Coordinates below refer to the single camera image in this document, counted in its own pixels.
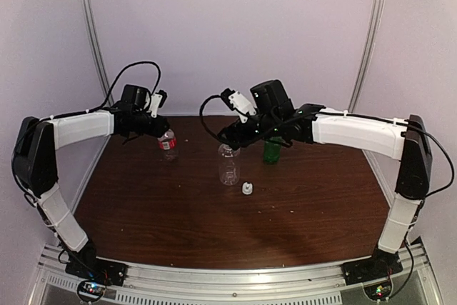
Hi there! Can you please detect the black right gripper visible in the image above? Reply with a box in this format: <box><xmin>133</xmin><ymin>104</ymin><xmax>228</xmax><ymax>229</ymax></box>
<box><xmin>218</xmin><ymin>111</ymin><xmax>281</xmax><ymax>150</ymax></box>

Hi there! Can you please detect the clear bottle red label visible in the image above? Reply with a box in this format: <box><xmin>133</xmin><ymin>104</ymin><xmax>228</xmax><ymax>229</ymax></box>
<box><xmin>158</xmin><ymin>129</ymin><xmax>179</xmax><ymax>161</ymax></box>

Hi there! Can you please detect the large clear plastic bottle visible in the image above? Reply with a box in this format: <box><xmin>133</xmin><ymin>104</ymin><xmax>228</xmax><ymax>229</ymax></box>
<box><xmin>218</xmin><ymin>144</ymin><xmax>241</xmax><ymax>186</ymax></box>

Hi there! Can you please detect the white nozzle bottle cap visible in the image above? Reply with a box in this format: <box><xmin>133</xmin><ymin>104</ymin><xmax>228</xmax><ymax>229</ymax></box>
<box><xmin>241</xmin><ymin>182</ymin><xmax>253</xmax><ymax>195</ymax></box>

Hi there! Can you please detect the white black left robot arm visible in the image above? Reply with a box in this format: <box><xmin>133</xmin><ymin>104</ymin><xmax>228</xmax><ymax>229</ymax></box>
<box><xmin>11</xmin><ymin>84</ymin><xmax>170</xmax><ymax>279</ymax></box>

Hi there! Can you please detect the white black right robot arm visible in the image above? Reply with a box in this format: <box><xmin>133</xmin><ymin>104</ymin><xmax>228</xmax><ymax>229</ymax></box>
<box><xmin>217</xmin><ymin>80</ymin><xmax>433</xmax><ymax>278</ymax></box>

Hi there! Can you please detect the green plastic bottle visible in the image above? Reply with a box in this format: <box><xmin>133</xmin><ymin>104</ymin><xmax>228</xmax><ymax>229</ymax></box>
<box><xmin>263</xmin><ymin>137</ymin><xmax>283</xmax><ymax>164</ymax></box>

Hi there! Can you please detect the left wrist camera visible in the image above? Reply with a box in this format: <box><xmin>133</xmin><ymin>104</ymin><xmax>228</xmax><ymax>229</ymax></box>
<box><xmin>148</xmin><ymin>90</ymin><xmax>168</xmax><ymax>118</ymax></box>

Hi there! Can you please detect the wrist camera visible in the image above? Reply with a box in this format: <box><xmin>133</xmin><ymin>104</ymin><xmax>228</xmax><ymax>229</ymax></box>
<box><xmin>148</xmin><ymin>90</ymin><xmax>168</xmax><ymax>118</ymax></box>
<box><xmin>220</xmin><ymin>89</ymin><xmax>256</xmax><ymax>124</ymax></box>

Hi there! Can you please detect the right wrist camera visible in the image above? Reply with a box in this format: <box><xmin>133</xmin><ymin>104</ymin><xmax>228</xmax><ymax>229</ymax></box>
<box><xmin>220</xmin><ymin>89</ymin><xmax>256</xmax><ymax>124</ymax></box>

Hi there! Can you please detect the right black camera cable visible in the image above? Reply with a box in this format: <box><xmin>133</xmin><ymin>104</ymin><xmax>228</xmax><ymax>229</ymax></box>
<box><xmin>199</xmin><ymin>94</ymin><xmax>229</xmax><ymax>141</ymax></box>

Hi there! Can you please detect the black camera cable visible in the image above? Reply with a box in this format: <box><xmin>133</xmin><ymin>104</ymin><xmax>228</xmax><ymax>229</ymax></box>
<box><xmin>199</xmin><ymin>94</ymin><xmax>229</xmax><ymax>141</ymax></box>
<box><xmin>103</xmin><ymin>61</ymin><xmax>161</xmax><ymax>108</ymax></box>

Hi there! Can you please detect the left black camera cable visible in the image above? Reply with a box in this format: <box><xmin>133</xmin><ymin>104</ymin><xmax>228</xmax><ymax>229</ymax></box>
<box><xmin>103</xmin><ymin>61</ymin><xmax>161</xmax><ymax>108</ymax></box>

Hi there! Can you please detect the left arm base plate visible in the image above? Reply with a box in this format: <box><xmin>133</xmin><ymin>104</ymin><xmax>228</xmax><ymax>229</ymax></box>
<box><xmin>65</xmin><ymin>258</ymin><xmax>127</xmax><ymax>286</ymax></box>

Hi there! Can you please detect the left aluminium frame post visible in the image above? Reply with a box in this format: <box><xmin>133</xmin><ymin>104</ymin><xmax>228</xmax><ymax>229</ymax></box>
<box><xmin>81</xmin><ymin>0</ymin><xmax>113</xmax><ymax>104</ymax></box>

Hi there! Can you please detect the aluminium frame post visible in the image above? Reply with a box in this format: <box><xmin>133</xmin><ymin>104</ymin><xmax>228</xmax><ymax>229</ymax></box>
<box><xmin>348</xmin><ymin>0</ymin><xmax>386</xmax><ymax>111</ymax></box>
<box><xmin>81</xmin><ymin>0</ymin><xmax>113</xmax><ymax>104</ymax></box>

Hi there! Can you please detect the right aluminium frame post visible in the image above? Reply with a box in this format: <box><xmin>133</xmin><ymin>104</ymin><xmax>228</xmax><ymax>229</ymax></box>
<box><xmin>348</xmin><ymin>0</ymin><xmax>386</xmax><ymax>111</ymax></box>

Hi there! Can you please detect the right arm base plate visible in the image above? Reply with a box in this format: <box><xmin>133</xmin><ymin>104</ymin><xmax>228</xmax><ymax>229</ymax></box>
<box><xmin>341</xmin><ymin>257</ymin><xmax>403</xmax><ymax>286</ymax></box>

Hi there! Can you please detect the aluminium front rail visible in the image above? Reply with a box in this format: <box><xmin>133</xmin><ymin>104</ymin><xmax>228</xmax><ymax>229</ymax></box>
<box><xmin>25</xmin><ymin>244</ymin><xmax>443</xmax><ymax>304</ymax></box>

